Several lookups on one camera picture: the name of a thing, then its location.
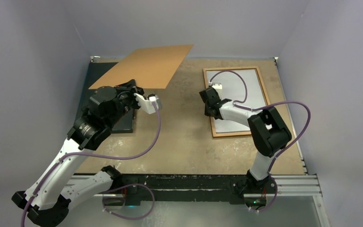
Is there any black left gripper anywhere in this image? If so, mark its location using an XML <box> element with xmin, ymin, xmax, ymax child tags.
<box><xmin>105</xmin><ymin>78</ymin><xmax>146</xmax><ymax>128</ymax></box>

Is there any light wooden picture frame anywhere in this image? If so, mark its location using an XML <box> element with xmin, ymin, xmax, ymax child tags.
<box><xmin>202</xmin><ymin>66</ymin><xmax>271</xmax><ymax>139</ymax></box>

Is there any plant window photo print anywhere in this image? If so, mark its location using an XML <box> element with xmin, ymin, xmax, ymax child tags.
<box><xmin>206</xmin><ymin>69</ymin><xmax>267</xmax><ymax>134</ymax></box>

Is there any brown frame backing board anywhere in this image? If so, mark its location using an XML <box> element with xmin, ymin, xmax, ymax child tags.
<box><xmin>89</xmin><ymin>44</ymin><xmax>193</xmax><ymax>89</ymax></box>

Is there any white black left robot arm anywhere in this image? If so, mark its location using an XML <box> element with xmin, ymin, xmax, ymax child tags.
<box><xmin>11</xmin><ymin>79</ymin><xmax>157</xmax><ymax>227</ymax></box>

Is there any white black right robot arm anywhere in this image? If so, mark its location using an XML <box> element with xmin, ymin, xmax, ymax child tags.
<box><xmin>199</xmin><ymin>86</ymin><xmax>292</xmax><ymax>192</ymax></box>

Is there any dark blue electronics box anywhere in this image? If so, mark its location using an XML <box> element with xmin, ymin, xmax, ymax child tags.
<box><xmin>75</xmin><ymin>63</ymin><xmax>134</xmax><ymax>133</ymax></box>

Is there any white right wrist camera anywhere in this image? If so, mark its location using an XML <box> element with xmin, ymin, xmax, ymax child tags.
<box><xmin>208</xmin><ymin>82</ymin><xmax>223</xmax><ymax>91</ymax></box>

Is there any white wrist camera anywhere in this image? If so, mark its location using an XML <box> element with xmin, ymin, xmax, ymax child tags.
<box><xmin>208</xmin><ymin>82</ymin><xmax>223</xmax><ymax>91</ymax></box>
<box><xmin>134</xmin><ymin>93</ymin><xmax>162</xmax><ymax>114</ymax></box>

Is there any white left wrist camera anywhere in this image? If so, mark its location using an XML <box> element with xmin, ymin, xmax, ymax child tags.
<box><xmin>134</xmin><ymin>93</ymin><xmax>162</xmax><ymax>114</ymax></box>

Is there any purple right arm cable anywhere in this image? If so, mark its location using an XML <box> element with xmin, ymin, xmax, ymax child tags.
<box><xmin>209</xmin><ymin>70</ymin><xmax>311</xmax><ymax>213</ymax></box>

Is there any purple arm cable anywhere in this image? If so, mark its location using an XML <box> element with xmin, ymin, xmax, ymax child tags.
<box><xmin>20</xmin><ymin>97</ymin><xmax>162</xmax><ymax>227</ymax></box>
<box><xmin>209</xmin><ymin>70</ymin><xmax>311</xmax><ymax>213</ymax></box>

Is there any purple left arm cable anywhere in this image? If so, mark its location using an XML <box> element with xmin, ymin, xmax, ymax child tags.
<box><xmin>20</xmin><ymin>97</ymin><xmax>162</xmax><ymax>227</ymax></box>

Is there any aluminium rail base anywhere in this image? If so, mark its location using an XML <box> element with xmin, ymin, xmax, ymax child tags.
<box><xmin>55</xmin><ymin>172</ymin><xmax>330</xmax><ymax>227</ymax></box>

